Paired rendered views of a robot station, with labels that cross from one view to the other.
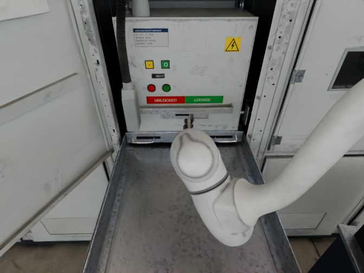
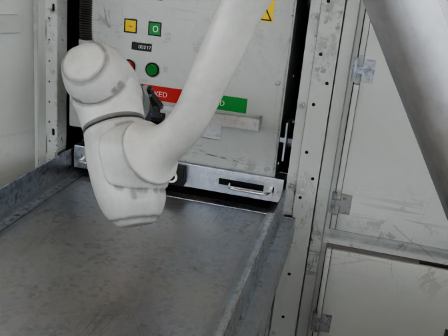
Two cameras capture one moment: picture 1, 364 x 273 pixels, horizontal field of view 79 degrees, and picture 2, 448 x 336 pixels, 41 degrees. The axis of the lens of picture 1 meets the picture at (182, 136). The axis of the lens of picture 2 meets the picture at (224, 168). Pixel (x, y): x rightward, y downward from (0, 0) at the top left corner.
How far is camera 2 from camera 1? 0.69 m
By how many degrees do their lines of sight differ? 22
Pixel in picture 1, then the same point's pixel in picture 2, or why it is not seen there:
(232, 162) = (244, 225)
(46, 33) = not seen: outside the picture
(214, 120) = (231, 147)
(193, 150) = (83, 49)
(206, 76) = not seen: hidden behind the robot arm
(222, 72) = (246, 55)
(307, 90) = (387, 101)
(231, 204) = (119, 136)
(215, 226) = (97, 177)
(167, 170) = not seen: hidden behind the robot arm
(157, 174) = (98, 210)
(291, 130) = (368, 185)
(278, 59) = (331, 38)
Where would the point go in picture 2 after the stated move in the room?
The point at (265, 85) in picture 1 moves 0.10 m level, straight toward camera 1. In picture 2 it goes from (312, 84) to (288, 89)
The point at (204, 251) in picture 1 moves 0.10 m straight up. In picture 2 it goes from (105, 294) to (107, 241)
